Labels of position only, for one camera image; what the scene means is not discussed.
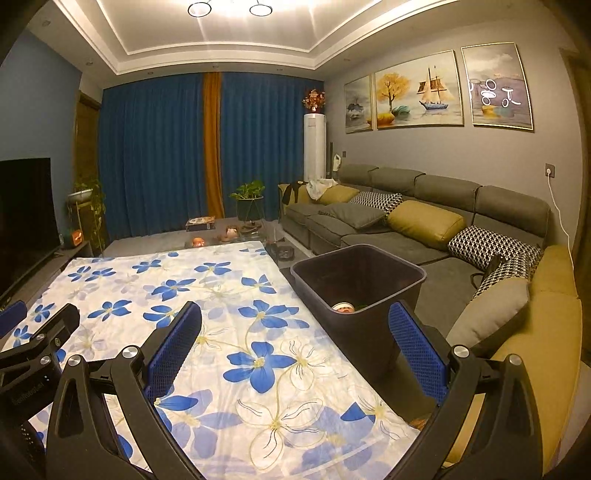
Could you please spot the orange curtain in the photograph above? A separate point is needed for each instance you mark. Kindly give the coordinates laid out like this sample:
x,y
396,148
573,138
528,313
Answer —
x,y
213,147

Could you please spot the small yellow cushion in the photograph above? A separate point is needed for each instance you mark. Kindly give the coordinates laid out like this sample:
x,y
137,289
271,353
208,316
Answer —
x,y
339,195

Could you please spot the houndstooth pillow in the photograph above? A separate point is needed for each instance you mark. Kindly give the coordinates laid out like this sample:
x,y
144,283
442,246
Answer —
x,y
512,274

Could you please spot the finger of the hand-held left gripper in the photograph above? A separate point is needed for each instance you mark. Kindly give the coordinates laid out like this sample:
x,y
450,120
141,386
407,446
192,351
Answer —
x,y
51,330
13,313

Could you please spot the white standing air conditioner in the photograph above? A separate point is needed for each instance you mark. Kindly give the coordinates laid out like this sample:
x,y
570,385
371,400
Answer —
x,y
314,147

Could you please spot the flat printed box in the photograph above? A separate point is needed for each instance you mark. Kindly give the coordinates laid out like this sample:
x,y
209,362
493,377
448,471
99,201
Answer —
x,y
201,222

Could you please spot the black flat television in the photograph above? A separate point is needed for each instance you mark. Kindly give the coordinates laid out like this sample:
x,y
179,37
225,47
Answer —
x,y
23,221

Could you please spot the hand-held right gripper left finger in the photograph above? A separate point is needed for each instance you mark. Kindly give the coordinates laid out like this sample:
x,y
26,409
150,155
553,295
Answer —
x,y
178,350

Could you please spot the dark television stand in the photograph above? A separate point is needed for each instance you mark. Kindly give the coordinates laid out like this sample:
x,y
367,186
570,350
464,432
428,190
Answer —
x,y
74,256

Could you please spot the small framed landscape painting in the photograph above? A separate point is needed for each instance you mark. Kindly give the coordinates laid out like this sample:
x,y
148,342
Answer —
x,y
358,104

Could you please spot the framed purple sky painting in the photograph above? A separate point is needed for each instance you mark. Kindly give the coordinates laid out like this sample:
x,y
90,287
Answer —
x,y
496,87

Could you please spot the black ashtray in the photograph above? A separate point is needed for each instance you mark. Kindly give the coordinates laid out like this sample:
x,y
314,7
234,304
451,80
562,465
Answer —
x,y
285,253

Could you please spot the blue curtain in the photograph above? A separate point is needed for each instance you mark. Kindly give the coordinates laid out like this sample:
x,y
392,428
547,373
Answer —
x,y
268,147
152,152

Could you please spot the trailing plant on gold stand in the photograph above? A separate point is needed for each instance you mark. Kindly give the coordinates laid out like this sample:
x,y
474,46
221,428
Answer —
x,y
87,198

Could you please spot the black garment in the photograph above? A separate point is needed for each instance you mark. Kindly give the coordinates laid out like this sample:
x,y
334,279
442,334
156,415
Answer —
x,y
294,194

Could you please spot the grey pillow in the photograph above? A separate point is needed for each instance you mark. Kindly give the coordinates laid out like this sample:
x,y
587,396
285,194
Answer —
x,y
358,216
489,318

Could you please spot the yellow leather cushion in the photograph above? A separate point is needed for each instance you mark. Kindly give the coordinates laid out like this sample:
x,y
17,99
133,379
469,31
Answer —
x,y
425,225

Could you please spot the small pink ornament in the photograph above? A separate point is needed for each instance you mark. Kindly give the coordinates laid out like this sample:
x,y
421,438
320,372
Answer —
x,y
229,233

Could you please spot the blue floral tablecloth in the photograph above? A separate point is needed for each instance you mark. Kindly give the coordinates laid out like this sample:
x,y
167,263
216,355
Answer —
x,y
221,286

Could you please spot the black white patterned pillow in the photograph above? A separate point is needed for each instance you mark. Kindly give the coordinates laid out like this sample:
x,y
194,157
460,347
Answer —
x,y
489,244
376,201

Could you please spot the dark grey coffee table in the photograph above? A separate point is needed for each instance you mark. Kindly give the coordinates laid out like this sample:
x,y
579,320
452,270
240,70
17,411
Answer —
x,y
258,242

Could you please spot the orange printed paper cup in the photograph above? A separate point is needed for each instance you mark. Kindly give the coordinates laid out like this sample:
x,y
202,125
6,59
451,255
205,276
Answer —
x,y
344,308

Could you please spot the potted plant dark green pot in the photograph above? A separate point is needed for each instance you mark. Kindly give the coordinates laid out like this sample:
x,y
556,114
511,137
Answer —
x,y
249,203

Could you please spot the dark grey plastic bin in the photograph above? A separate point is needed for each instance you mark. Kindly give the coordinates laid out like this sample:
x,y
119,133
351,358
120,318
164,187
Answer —
x,y
364,341

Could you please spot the orange fruit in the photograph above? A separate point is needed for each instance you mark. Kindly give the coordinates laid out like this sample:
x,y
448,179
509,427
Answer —
x,y
198,242

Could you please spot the wall socket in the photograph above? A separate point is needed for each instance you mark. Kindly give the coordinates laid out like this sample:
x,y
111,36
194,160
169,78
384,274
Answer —
x,y
551,170

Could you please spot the framed sailboat painting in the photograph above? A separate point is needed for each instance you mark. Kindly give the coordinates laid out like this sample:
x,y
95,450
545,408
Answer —
x,y
415,90

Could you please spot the grey sectional sofa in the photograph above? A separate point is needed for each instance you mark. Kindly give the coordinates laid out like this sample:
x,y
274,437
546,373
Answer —
x,y
443,189

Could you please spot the red gold flower ornament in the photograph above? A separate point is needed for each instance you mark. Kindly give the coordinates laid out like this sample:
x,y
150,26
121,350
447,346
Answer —
x,y
314,100

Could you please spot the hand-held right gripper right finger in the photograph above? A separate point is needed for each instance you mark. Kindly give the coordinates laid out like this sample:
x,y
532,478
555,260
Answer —
x,y
418,350

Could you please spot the orange glowing ornament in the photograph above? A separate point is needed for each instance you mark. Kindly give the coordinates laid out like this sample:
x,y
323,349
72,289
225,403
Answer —
x,y
74,237

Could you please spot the white cloth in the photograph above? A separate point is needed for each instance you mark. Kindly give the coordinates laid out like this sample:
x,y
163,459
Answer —
x,y
322,188

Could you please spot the large yellow sofa cushion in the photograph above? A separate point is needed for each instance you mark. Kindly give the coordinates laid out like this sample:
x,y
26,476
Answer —
x,y
545,332

